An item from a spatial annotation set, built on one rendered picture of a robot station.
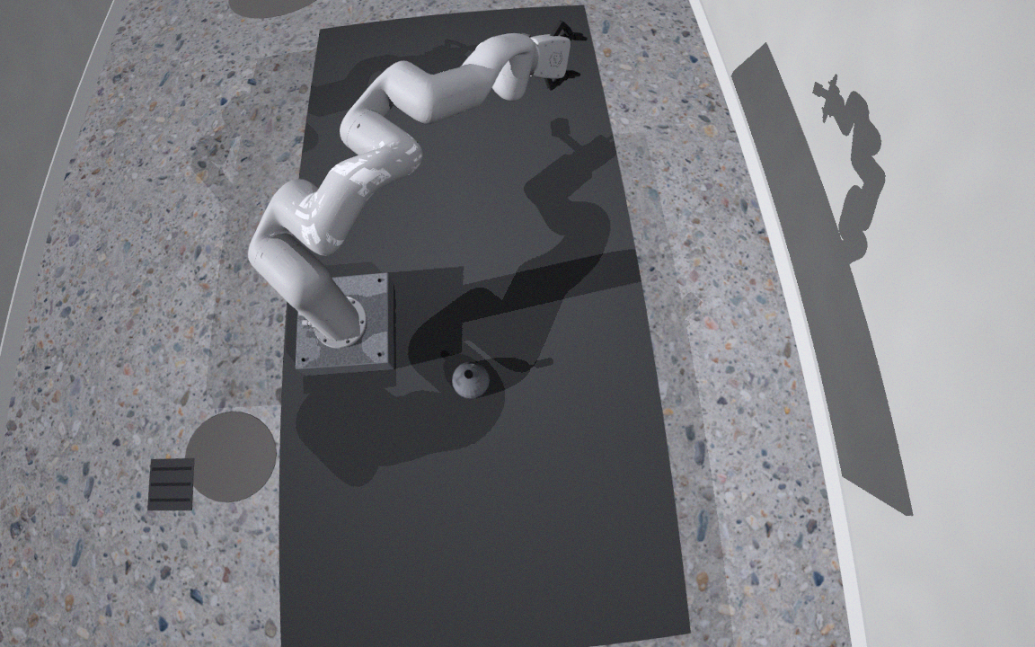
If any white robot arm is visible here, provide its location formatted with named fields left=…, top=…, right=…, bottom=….
left=248, top=33, right=538, bottom=349

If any grey desk bell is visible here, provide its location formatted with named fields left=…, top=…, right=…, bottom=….
left=453, top=361, right=490, bottom=398

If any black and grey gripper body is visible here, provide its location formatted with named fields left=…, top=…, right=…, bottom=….
left=530, top=34, right=571, bottom=79

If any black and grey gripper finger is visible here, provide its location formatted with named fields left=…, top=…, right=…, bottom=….
left=551, top=21, right=588, bottom=40
left=544, top=70, right=580, bottom=90

